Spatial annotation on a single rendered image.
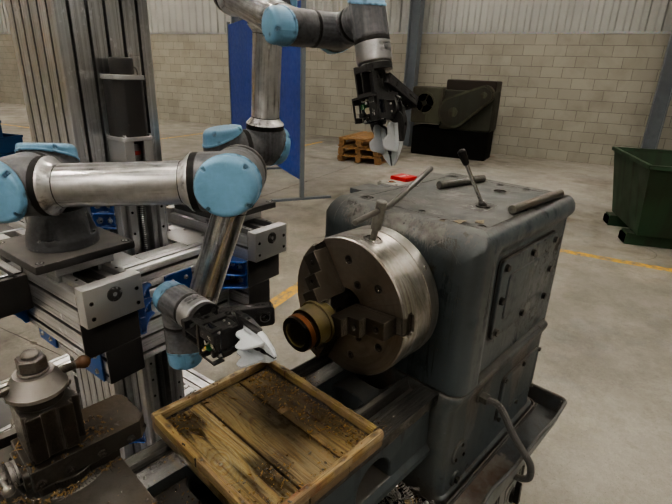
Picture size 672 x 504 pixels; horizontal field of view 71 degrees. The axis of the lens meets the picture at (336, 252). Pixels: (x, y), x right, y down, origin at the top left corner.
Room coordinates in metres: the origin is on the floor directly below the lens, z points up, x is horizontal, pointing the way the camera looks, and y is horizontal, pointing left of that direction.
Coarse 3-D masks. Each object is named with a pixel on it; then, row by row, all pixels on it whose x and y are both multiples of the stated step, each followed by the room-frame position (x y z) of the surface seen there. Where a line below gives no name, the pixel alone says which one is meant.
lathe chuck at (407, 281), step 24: (336, 240) 0.93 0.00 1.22; (360, 240) 0.91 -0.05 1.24; (384, 240) 0.93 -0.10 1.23; (336, 264) 0.93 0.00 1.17; (360, 264) 0.89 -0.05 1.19; (384, 264) 0.85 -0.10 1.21; (408, 264) 0.89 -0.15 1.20; (360, 288) 0.89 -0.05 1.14; (384, 288) 0.84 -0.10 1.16; (408, 288) 0.84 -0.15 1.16; (384, 312) 0.84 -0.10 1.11; (408, 312) 0.82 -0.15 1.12; (408, 336) 0.82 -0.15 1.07; (336, 360) 0.93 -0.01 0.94; (360, 360) 0.88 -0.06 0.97; (384, 360) 0.83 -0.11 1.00
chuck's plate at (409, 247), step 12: (384, 228) 0.99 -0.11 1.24; (396, 240) 0.94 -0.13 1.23; (408, 240) 0.96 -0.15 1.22; (408, 252) 0.92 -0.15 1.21; (420, 264) 0.91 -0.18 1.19; (432, 276) 0.91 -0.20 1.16; (432, 288) 0.89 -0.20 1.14; (432, 300) 0.88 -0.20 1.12; (432, 312) 0.88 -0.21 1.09; (432, 324) 0.88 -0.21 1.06
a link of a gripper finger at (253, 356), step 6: (258, 348) 0.75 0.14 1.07; (240, 354) 0.74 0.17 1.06; (246, 354) 0.74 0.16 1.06; (252, 354) 0.74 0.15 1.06; (258, 354) 0.74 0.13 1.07; (264, 354) 0.73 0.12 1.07; (240, 360) 0.73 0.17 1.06; (246, 360) 0.72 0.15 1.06; (252, 360) 0.72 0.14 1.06; (258, 360) 0.72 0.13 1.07; (264, 360) 0.73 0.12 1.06; (270, 360) 0.72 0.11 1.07; (240, 366) 0.71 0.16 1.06; (246, 366) 0.71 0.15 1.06
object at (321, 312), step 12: (300, 312) 0.83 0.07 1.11; (312, 312) 0.82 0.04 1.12; (324, 312) 0.83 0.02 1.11; (288, 324) 0.81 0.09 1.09; (300, 324) 0.79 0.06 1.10; (312, 324) 0.80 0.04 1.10; (324, 324) 0.81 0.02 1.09; (288, 336) 0.82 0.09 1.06; (300, 336) 0.84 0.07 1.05; (312, 336) 0.78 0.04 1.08; (324, 336) 0.80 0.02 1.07; (300, 348) 0.79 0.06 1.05
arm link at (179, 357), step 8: (168, 336) 0.88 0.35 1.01; (176, 336) 0.87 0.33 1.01; (168, 344) 0.88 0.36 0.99; (176, 344) 0.87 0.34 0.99; (184, 344) 0.88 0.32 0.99; (192, 344) 0.89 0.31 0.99; (168, 352) 0.88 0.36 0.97; (176, 352) 0.87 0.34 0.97; (184, 352) 0.88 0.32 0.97; (192, 352) 0.89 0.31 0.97; (168, 360) 0.89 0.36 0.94; (176, 360) 0.88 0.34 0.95; (184, 360) 0.88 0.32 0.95; (192, 360) 0.88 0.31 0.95; (200, 360) 0.91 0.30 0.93; (176, 368) 0.88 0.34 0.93; (184, 368) 0.88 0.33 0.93
